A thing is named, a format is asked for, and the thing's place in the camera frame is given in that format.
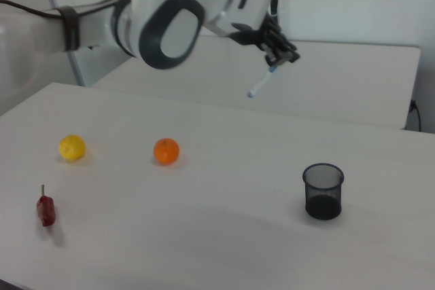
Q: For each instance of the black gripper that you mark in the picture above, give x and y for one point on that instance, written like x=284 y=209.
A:
x=272 y=37

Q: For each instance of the white marker pen blue cap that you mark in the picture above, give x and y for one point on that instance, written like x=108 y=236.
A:
x=261 y=83

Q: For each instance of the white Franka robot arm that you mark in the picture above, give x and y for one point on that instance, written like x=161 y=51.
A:
x=153 y=1

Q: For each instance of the black mesh pen cup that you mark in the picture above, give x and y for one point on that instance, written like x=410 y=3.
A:
x=323 y=198

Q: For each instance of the orange mandarin fruit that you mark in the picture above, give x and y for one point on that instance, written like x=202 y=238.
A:
x=166 y=151

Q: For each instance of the yellow lemon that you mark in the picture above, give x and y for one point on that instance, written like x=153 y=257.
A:
x=71 y=146

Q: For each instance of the red chili pepper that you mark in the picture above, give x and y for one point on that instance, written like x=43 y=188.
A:
x=46 y=210

